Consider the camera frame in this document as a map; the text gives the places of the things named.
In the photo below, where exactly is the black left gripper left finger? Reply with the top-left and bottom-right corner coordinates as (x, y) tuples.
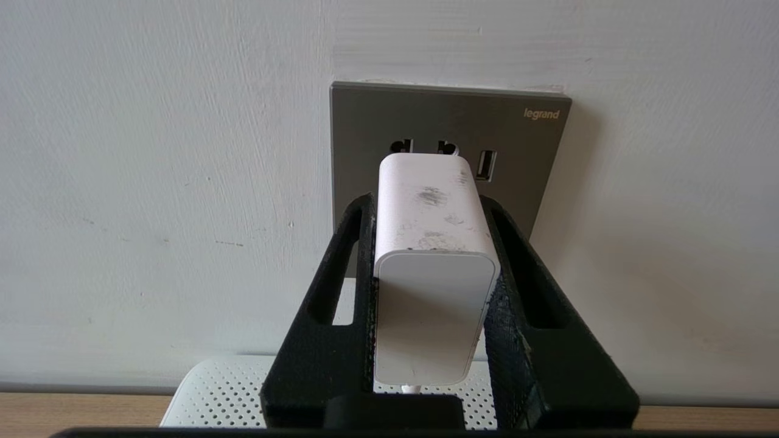
(260, 193), (378, 428)

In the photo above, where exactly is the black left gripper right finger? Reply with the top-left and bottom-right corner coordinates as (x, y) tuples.
(478, 195), (641, 429)

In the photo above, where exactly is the white power adapter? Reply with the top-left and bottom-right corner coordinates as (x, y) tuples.
(372, 152), (501, 387)

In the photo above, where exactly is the white router with antennas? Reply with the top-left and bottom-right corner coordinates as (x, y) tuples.
(159, 356), (506, 429)

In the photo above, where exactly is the grey wall power socket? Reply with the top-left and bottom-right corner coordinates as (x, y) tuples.
(330, 81), (573, 280)

